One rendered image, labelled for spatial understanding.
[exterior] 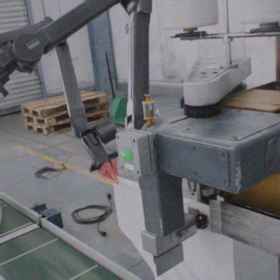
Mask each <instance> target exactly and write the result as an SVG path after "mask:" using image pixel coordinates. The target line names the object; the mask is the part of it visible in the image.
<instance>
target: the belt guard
mask: <svg viewBox="0 0 280 280"><path fill-rule="evenodd" d="M231 60H232V63H238V68H237V69H236V68H231V69H221V68H219V69H216V72H217V73H213V72H215V69H206V68H207V67H208V66H209V65H211V64H216V63H217V64H225V63H226V57H210V58H206V59H203V60H202V59H200V60H198V61H195V62H194V64H193V66H192V68H191V69H190V71H189V73H188V75H187V76H186V78H185V80H184V81H183V91H184V103H185V104H187V105H189V106H208V105H211V104H215V103H217V102H218V101H220V100H221V99H222V98H223V97H224V96H226V95H227V94H228V93H230V92H231V91H232V90H233V89H234V88H235V87H236V86H237V85H238V84H240V83H241V82H243V81H244V80H245V79H246V78H247V77H248V76H249V75H250V74H251V58H250V57H248V56H231ZM203 65H204V72H206V74H201V73H203Z"/></svg>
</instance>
